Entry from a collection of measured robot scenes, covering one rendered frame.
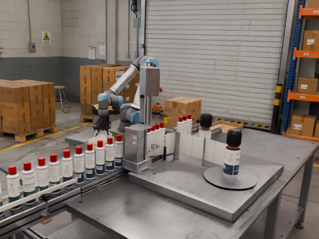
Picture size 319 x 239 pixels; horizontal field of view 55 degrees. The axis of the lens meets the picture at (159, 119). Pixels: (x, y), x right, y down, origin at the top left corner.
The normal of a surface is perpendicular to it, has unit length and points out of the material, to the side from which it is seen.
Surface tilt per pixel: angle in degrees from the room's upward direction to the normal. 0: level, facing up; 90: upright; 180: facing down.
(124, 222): 0
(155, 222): 0
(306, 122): 90
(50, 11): 90
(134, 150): 90
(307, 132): 90
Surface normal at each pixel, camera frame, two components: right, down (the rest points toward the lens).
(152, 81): 0.30, 0.24
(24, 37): 0.88, 0.15
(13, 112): -0.41, 0.21
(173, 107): -0.59, 0.18
